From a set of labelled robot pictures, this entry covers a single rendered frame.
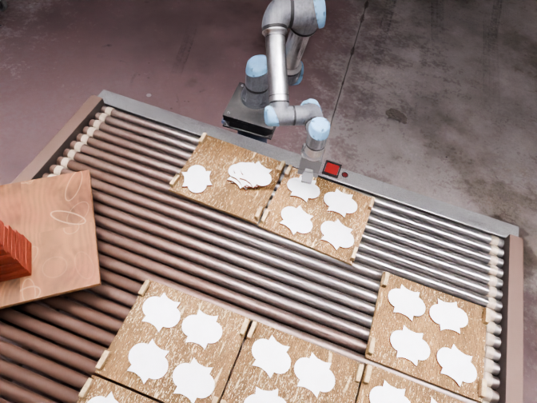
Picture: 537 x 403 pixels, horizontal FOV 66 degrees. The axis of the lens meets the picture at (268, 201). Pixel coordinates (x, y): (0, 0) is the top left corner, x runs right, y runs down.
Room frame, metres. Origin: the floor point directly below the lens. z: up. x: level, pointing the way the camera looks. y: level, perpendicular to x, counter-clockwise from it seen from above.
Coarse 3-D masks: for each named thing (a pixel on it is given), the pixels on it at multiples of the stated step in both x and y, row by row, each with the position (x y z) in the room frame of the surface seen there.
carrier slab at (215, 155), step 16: (208, 144) 1.25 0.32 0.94; (224, 144) 1.27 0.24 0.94; (192, 160) 1.15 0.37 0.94; (208, 160) 1.16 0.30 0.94; (224, 160) 1.17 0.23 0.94; (240, 160) 1.19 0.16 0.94; (256, 160) 1.20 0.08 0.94; (272, 160) 1.22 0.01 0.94; (224, 176) 1.08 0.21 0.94; (272, 176) 1.13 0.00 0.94; (176, 192) 0.96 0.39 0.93; (208, 192) 0.99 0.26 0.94; (224, 192) 1.00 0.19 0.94; (240, 192) 1.01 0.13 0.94; (256, 192) 1.03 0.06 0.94; (224, 208) 0.92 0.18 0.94; (240, 208) 0.93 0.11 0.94; (256, 208) 0.94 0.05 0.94; (256, 224) 0.87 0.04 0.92
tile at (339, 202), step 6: (330, 192) 1.08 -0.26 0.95; (336, 192) 1.08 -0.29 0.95; (324, 198) 1.04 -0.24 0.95; (330, 198) 1.05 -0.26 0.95; (336, 198) 1.05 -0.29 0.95; (342, 198) 1.05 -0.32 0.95; (348, 198) 1.06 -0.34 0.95; (330, 204) 1.02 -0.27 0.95; (336, 204) 1.02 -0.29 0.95; (342, 204) 1.03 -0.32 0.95; (348, 204) 1.03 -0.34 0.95; (354, 204) 1.04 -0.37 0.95; (330, 210) 0.98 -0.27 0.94; (336, 210) 0.99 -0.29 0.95; (342, 210) 0.99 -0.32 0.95; (348, 210) 1.00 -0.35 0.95; (354, 210) 1.00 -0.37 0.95; (342, 216) 0.97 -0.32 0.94
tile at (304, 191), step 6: (300, 174) 1.15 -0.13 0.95; (288, 180) 1.11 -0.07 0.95; (294, 180) 1.11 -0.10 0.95; (300, 180) 1.12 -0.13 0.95; (288, 186) 1.07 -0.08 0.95; (294, 186) 1.08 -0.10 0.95; (300, 186) 1.08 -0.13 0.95; (306, 186) 1.09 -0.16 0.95; (312, 186) 1.09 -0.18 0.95; (294, 192) 1.05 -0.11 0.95; (300, 192) 1.05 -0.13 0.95; (306, 192) 1.06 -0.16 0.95; (312, 192) 1.06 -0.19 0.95; (318, 192) 1.07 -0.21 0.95; (300, 198) 1.03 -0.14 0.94; (306, 198) 1.03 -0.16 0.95; (312, 198) 1.03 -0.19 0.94
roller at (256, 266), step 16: (96, 208) 0.84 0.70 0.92; (112, 208) 0.85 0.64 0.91; (128, 224) 0.80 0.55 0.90; (144, 224) 0.80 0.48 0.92; (176, 240) 0.75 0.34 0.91; (192, 240) 0.76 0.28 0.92; (224, 256) 0.71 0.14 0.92; (240, 256) 0.72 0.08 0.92; (256, 272) 0.68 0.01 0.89; (272, 272) 0.67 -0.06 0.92; (304, 288) 0.63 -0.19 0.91; (320, 288) 0.64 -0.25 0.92; (352, 304) 0.60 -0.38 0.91; (368, 304) 0.61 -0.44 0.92; (496, 352) 0.50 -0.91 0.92
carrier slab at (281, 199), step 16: (288, 176) 1.14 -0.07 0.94; (288, 192) 1.05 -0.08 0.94; (320, 192) 1.08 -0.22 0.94; (352, 192) 1.11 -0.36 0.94; (272, 208) 0.96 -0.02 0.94; (304, 208) 0.98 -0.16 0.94; (320, 208) 0.99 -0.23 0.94; (272, 224) 0.88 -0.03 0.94; (320, 224) 0.92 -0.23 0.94; (352, 224) 0.94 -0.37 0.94; (304, 240) 0.83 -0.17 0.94; (336, 256) 0.78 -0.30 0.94
